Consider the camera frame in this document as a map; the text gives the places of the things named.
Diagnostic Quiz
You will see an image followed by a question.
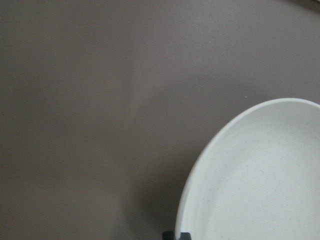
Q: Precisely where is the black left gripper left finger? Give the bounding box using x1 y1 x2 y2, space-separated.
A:
162 231 175 240

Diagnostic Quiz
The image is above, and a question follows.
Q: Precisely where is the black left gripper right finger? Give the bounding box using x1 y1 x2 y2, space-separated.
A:
179 232 192 240

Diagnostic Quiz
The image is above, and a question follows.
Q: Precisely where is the beige round plate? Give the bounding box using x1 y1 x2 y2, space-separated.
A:
174 98 320 240

